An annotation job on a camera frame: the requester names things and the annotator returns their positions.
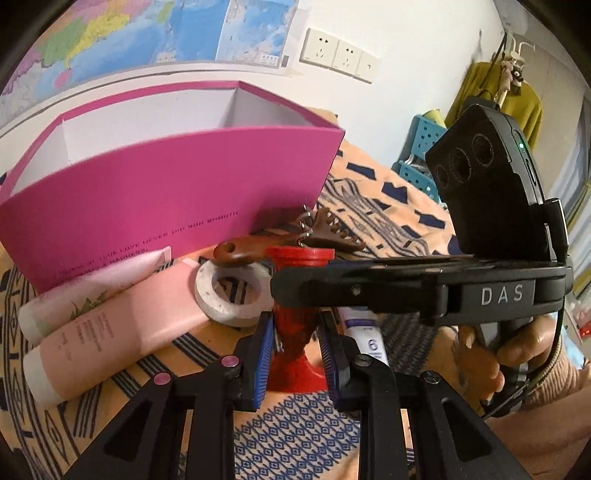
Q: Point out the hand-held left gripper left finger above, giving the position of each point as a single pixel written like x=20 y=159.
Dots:
x=261 y=355

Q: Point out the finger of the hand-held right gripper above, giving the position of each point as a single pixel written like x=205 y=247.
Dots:
x=406 y=262
x=351 y=290

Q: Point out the yellow hanging garment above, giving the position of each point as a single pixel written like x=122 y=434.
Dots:
x=526 y=110

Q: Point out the white tape roll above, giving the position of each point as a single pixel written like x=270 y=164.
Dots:
x=203 y=295

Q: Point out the light striped curtain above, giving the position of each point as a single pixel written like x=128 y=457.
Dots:
x=577 y=175

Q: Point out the orange patterned blanket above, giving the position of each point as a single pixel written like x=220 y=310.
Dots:
x=295 y=434

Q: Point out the white toothpaste tube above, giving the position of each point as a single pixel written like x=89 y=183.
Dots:
x=364 y=332

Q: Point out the red plastic stand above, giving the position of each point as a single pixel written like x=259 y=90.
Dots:
x=293 y=332

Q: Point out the large pink lotion tube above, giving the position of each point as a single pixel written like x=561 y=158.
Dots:
x=115 y=332

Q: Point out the brown wooden spoon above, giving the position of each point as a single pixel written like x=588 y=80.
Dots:
x=240 y=249

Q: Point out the small plush pendant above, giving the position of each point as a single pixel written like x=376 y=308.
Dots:
x=513 y=74

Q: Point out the white wall socket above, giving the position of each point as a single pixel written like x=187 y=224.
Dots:
x=368 y=68
x=348 y=57
x=318 y=46

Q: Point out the blue plastic basket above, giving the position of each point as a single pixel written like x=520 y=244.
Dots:
x=425 y=138
x=415 y=180

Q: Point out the person's right forearm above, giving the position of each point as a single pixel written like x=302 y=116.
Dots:
x=558 y=401

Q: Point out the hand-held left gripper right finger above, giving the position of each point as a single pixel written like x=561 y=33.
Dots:
x=328 y=355

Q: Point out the pink cardboard box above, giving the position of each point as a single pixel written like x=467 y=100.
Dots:
x=161 y=194

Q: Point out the person's right hand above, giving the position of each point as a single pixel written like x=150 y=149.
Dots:
x=531 y=341

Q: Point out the flower print lotion tube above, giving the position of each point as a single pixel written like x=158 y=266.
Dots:
x=78 y=300

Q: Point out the white coat rack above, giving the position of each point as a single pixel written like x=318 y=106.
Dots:
x=521 y=46

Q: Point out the colourful wall map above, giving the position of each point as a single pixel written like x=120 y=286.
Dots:
x=138 y=32

